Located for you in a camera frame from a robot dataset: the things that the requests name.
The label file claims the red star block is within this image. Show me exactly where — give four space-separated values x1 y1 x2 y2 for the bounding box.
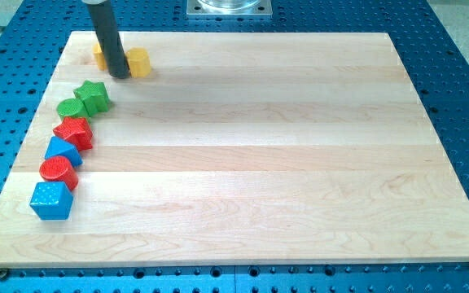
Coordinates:
53 116 93 151

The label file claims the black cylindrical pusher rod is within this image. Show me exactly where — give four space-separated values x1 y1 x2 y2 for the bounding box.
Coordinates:
83 0 130 79

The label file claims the left board clamp screw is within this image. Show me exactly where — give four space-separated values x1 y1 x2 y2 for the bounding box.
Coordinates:
0 268 11 282

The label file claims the green circle block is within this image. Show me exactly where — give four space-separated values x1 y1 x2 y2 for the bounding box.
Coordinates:
56 98 90 120

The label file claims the green star block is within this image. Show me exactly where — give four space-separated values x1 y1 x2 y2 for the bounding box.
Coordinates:
73 81 111 116

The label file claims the red circle block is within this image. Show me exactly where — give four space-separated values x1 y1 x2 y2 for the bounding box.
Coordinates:
39 155 79 190

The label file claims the yellow block behind rod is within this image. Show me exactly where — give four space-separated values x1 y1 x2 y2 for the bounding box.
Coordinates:
92 42 107 71

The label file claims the blue cube block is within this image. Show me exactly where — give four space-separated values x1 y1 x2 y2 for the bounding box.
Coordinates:
29 181 73 221

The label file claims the light wooden board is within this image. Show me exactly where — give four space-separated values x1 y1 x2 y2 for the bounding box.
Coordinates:
0 31 469 268

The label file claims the blue triangle block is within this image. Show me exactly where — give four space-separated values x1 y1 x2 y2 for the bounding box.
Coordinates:
44 136 83 167

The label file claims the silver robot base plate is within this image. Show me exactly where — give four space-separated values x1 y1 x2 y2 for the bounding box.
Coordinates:
186 0 273 17

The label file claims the yellow hexagon block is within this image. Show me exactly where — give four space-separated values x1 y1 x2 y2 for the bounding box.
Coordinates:
126 47 151 78

